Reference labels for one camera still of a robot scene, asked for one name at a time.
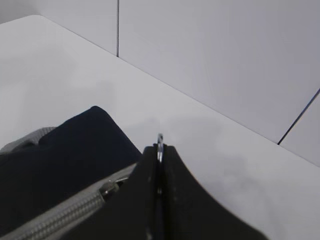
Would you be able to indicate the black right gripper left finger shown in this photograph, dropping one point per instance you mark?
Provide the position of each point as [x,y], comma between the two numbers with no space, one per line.
[130,213]

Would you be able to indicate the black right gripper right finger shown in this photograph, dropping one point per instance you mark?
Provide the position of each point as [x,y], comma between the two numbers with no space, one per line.
[191,213]

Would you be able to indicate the navy insulated lunch bag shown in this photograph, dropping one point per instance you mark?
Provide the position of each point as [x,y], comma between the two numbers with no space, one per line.
[54,179]

